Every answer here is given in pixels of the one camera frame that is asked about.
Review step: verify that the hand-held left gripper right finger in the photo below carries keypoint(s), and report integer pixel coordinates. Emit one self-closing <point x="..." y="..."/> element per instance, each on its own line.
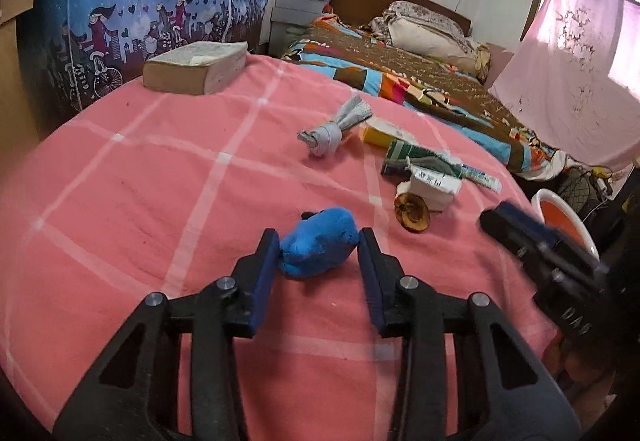
<point x="371" y="281"/>

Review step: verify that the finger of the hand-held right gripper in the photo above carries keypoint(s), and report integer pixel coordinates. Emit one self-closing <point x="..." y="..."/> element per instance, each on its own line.
<point x="537" y="225"/>
<point x="505" y="231"/>

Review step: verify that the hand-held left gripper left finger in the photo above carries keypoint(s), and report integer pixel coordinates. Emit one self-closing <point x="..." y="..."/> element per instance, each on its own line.
<point x="264" y="281"/>

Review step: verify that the orange basin with white rim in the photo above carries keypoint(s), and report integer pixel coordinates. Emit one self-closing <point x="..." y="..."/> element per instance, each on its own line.
<point x="562" y="216"/>

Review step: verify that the blue cloth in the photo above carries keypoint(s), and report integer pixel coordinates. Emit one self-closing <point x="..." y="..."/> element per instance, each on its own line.
<point x="320" y="241"/>

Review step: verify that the black mesh object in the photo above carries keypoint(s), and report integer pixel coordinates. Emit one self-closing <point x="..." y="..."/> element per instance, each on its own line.
<point x="580" y="191"/>

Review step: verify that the green and white tube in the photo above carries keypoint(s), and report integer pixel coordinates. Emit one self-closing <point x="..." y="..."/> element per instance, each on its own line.
<point x="482" y="178"/>

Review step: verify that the brown dried peel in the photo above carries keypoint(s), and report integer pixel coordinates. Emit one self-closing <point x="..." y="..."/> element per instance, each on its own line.
<point x="411" y="213"/>

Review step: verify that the white carton box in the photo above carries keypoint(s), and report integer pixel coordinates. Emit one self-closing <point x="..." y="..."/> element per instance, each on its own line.
<point x="435" y="188"/>

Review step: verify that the green and white packet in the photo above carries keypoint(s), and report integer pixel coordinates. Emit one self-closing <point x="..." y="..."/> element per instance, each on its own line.
<point x="417" y="158"/>

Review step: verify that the yellow cylindrical bottle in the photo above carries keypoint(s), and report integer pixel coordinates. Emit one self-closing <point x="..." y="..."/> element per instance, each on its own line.
<point x="382" y="133"/>

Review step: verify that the pink plaid bedsheet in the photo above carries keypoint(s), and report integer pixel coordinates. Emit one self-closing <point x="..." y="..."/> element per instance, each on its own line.
<point x="150" y="181"/>

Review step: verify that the grey knotted cloth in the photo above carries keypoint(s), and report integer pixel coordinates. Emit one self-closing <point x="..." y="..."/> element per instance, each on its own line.
<point x="327" y="133"/>

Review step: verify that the pink floral curtain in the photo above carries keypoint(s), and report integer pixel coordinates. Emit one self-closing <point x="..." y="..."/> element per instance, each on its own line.
<point x="575" y="71"/>

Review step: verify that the cream pillow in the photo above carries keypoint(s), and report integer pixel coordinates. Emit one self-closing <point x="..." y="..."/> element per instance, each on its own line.
<point x="435" y="46"/>

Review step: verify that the colourful striped blanket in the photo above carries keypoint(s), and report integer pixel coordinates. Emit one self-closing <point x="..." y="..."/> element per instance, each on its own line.
<point x="380" y="66"/>

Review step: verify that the thick old book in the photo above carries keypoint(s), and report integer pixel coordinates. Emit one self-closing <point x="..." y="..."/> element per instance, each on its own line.
<point x="195" y="66"/>

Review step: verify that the floral pillow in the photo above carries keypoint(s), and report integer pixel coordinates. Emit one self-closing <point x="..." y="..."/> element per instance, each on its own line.
<point x="420" y="13"/>

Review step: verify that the grey nightstand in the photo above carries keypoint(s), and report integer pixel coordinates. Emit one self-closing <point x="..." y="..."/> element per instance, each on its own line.
<point x="295" y="16"/>

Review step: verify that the wooden board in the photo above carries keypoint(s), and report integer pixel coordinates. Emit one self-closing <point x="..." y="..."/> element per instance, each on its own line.
<point x="17" y="46"/>

